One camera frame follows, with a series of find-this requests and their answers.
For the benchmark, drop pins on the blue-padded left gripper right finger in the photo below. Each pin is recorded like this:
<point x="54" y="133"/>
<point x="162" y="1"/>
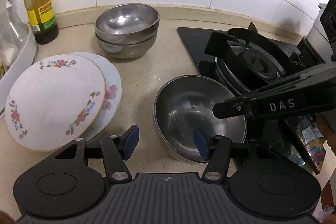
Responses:
<point x="216" y="151"/>

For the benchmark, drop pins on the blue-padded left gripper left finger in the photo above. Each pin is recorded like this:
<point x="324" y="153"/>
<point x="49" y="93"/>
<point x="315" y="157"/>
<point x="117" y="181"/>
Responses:
<point x="116" y="150"/>

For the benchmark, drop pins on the colourful packet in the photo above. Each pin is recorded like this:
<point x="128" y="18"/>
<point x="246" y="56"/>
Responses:
<point x="311" y="139"/>

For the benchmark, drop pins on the white rotating condiment rack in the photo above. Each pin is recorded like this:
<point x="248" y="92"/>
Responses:
<point x="25" y="59"/>

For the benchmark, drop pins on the black gas stove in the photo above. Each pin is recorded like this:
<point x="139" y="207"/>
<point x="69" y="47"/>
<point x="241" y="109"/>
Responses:
<point x="243" y="60"/>

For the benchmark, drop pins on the white plate multicolour flowers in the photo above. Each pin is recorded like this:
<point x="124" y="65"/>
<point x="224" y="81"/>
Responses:
<point x="54" y="101"/>

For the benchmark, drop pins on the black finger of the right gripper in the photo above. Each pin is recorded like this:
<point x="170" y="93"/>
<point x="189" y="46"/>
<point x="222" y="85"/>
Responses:
<point x="232" y="108"/>

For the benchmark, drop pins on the stainless steel bowl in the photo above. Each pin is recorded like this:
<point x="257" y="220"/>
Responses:
<point x="127" y="24"/>
<point x="130" y="51"/>

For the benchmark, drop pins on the white plate pink flowers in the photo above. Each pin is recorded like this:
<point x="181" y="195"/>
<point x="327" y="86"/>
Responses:
<point x="112" y="96"/>

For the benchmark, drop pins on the large dark steel bowl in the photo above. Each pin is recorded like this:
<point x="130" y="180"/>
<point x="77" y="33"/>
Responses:
<point x="186" y="102"/>

